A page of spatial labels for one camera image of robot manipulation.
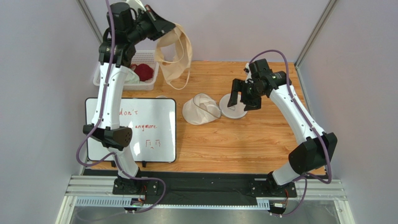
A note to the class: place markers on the white bra in basket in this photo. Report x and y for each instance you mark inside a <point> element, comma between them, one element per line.
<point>132,78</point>

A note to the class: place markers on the round white bag lid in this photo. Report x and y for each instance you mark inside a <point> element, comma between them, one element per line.
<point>233,112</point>

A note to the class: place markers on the white plastic basket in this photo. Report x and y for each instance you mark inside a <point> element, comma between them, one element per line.
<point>146,57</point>

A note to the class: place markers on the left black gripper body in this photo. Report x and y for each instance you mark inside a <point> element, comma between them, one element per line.
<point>144,28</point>

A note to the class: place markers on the aluminium frame rail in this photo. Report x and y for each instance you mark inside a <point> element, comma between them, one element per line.
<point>88,199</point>

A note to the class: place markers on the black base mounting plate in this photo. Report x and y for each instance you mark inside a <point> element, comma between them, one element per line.
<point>201,189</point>

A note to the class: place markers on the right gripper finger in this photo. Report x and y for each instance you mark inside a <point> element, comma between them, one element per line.
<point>237,86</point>
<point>254,104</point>

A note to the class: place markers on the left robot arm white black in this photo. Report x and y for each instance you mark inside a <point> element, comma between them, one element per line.
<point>130,22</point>

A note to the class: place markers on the whiteboard with red writing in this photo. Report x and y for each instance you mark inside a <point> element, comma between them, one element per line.
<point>154,126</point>

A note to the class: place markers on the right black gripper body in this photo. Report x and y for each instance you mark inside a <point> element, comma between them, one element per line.
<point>246,93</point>

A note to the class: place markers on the beige bra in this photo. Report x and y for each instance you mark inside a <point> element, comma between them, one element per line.
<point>182,59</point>

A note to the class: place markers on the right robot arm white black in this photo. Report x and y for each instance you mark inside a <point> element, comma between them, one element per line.
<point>315,146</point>

